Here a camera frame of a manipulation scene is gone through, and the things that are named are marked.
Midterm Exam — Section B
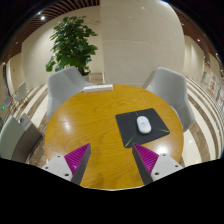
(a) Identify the dark grey mouse pad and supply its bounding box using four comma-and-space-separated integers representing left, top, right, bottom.
115, 107, 171, 149

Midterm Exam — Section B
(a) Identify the green potted plant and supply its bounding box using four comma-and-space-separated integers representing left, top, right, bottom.
45, 15, 99, 77

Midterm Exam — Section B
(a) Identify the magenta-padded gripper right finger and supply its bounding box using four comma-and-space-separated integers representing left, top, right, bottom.
131, 142, 184, 186

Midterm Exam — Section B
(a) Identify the grey upholstered chair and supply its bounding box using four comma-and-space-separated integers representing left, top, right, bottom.
142, 66, 196, 133
45, 65, 93, 120

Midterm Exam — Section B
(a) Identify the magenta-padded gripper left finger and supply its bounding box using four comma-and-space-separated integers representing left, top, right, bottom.
40, 142, 92, 186

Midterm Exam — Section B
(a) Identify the grey chair with wooden legs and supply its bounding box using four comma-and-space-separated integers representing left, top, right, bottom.
13, 81, 28, 107

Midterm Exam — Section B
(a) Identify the white power strip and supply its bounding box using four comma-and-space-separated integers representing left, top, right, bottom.
82, 83, 114, 93

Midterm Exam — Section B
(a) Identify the white printed computer mouse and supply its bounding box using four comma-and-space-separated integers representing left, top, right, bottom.
136, 115, 153, 135

